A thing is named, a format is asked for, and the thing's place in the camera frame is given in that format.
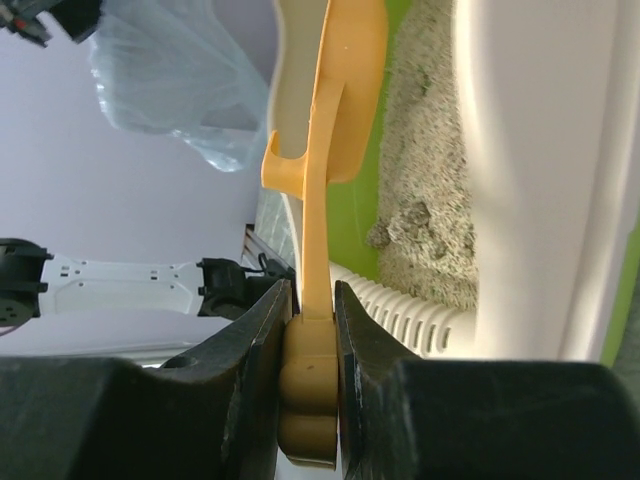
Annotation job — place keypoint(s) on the grey bin with blue bag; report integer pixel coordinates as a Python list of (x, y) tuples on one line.
[(174, 68)]

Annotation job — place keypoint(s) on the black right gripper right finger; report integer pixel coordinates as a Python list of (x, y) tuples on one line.
[(405, 417)]

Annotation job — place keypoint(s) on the beige cat litter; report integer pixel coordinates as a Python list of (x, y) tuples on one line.
[(424, 233)]

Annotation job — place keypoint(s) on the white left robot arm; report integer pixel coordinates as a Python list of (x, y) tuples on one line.
[(36, 282)]

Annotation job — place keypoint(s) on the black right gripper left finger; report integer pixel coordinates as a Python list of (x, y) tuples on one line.
[(208, 413)]

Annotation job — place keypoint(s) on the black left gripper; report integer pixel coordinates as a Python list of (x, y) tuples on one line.
[(77, 18)]

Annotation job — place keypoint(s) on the beige litter box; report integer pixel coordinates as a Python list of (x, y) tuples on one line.
[(548, 97)]

